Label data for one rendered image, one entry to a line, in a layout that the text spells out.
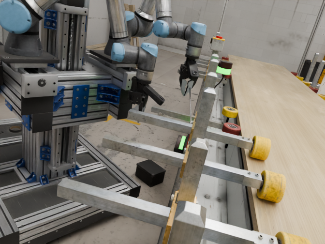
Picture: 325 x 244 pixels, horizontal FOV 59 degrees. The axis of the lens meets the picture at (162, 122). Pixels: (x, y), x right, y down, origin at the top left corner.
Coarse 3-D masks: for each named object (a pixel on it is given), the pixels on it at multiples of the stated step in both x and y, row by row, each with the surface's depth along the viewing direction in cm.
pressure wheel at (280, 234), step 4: (280, 232) 58; (284, 232) 57; (276, 236) 60; (280, 236) 58; (284, 236) 56; (288, 236) 56; (292, 236) 56; (296, 236) 57; (280, 240) 58; (284, 240) 55; (288, 240) 55; (292, 240) 55; (296, 240) 55; (300, 240) 56; (304, 240) 56; (308, 240) 56
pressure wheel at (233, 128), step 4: (224, 124) 128; (228, 124) 130; (232, 124) 128; (224, 128) 127; (228, 128) 125; (232, 128) 125; (236, 128) 126; (240, 128) 127; (228, 132) 126; (232, 132) 125; (236, 132) 125
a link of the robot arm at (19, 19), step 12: (12, 0) 99; (24, 0) 101; (36, 0) 102; (48, 0) 104; (0, 12) 100; (12, 12) 100; (24, 12) 101; (36, 12) 103; (0, 24) 102; (12, 24) 102; (24, 24) 103
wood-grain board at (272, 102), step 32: (256, 64) 332; (256, 96) 190; (288, 96) 208; (256, 128) 133; (288, 128) 142; (320, 128) 152; (256, 160) 102; (288, 160) 107; (320, 160) 113; (256, 192) 83; (288, 192) 86; (320, 192) 90; (256, 224) 71; (288, 224) 72; (320, 224) 75
